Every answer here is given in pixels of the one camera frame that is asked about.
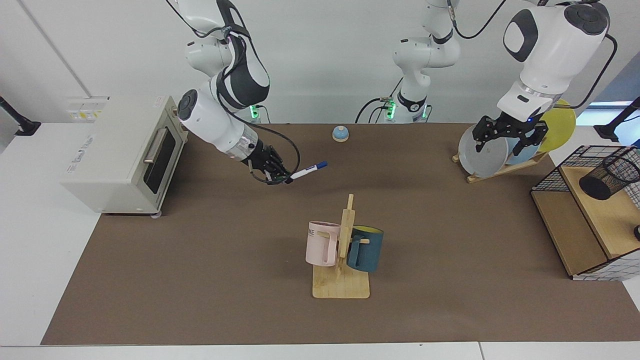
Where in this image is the teal cup with yellow inside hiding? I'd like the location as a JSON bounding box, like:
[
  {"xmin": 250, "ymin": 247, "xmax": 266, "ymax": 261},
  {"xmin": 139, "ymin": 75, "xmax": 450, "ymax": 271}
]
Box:
[{"xmin": 346, "ymin": 226, "xmax": 385, "ymax": 273}]

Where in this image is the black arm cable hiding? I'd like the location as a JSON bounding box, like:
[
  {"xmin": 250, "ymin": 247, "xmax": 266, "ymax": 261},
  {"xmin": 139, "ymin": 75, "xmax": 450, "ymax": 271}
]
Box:
[
  {"xmin": 446, "ymin": 0, "xmax": 618, "ymax": 110},
  {"xmin": 166, "ymin": 0, "xmax": 302, "ymax": 186}
]

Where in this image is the black clamp stand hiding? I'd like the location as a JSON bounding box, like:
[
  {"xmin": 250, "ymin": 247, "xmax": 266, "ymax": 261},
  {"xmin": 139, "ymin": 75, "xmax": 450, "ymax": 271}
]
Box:
[
  {"xmin": 594, "ymin": 96, "xmax": 640, "ymax": 142},
  {"xmin": 0, "ymin": 96, "xmax": 42, "ymax": 137}
]

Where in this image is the yellow plate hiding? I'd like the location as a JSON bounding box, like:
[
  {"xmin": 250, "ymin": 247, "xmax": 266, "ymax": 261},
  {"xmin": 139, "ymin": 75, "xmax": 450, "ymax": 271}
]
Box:
[{"xmin": 537, "ymin": 99, "xmax": 577, "ymax": 153}]

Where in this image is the pale toaster oven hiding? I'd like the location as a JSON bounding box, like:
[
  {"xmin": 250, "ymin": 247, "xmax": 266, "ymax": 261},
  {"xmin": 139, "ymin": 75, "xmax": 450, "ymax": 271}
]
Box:
[{"xmin": 60, "ymin": 95, "xmax": 190, "ymax": 217}]

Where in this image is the brown table cloth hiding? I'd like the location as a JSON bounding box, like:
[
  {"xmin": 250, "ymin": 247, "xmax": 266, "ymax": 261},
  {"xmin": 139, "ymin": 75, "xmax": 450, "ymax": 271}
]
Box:
[{"xmin": 41, "ymin": 123, "xmax": 640, "ymax": 346}]

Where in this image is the wooden plate rack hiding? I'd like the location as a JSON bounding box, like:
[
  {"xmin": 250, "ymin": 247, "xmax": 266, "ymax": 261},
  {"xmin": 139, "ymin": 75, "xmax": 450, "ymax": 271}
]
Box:
[{"xmin": 451, "ymin": 152, "xmax": 548, "ymax": 184}]

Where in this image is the light blue plate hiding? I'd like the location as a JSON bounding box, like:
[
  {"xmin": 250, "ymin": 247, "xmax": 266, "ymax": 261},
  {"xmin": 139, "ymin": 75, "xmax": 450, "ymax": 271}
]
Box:
[{"xmin": 505, "ymin": 136, "xmax": 541, "ymax": 167}]

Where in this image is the blue and white marker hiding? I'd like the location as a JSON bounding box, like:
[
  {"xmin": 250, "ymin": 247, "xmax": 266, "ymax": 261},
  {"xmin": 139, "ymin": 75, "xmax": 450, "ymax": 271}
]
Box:
[{"xmin": 285, "ymin": 161, "xmax": 329, "ymax": 184}]

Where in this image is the black mesh pen holder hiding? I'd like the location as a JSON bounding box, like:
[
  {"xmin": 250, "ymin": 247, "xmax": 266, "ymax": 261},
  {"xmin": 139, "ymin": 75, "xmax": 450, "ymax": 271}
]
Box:
[{"xmin": 579, "ymin": 152, "xmax": 640, "ymax": 201}]

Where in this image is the wooden cup stand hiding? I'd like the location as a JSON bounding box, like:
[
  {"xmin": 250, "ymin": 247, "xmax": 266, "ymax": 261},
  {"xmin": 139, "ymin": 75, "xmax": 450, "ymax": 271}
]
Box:
[{"xmin": 312, "ymin": 194, "xmax": 371, "ymax": 300}]

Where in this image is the white wall socket box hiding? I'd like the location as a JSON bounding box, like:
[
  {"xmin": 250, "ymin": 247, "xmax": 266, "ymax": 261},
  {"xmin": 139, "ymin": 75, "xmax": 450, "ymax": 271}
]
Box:
[{"xmin": 67, "ymin": 96, "xmax": 110, "ymax": 124}]

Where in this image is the grey plate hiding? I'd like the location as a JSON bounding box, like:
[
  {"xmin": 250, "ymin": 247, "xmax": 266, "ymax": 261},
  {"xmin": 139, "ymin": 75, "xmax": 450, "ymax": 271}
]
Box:
[{"xmin": 458, "ymin": 123, "xmax": 511, "ymax": 178}]

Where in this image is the wire basket with wooden floor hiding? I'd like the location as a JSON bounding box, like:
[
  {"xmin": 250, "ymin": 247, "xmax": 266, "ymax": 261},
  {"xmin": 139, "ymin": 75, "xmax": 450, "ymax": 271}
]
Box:
[{"xmin": 531, "ymin": 145, "xmax": 640, "ymax": 282}]

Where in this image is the pink cup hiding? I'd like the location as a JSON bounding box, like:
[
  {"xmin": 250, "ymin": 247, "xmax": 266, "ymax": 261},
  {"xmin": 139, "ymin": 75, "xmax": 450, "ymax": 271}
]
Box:
[{"xmin": 305, "ymin": 221, "xmax": 342, "ymax": 268}]

